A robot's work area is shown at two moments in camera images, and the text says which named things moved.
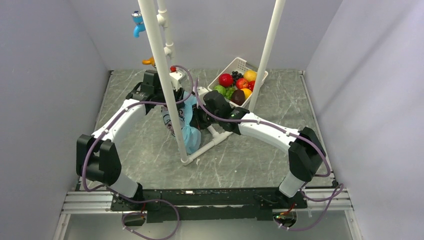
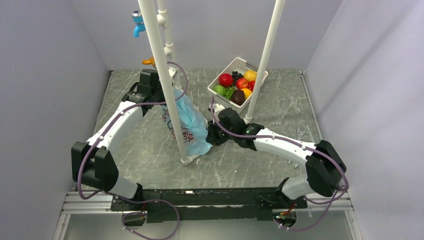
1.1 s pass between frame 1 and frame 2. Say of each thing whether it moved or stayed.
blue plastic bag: moved
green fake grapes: stayed
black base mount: stayed
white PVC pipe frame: stayed
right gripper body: moved
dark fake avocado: stayed
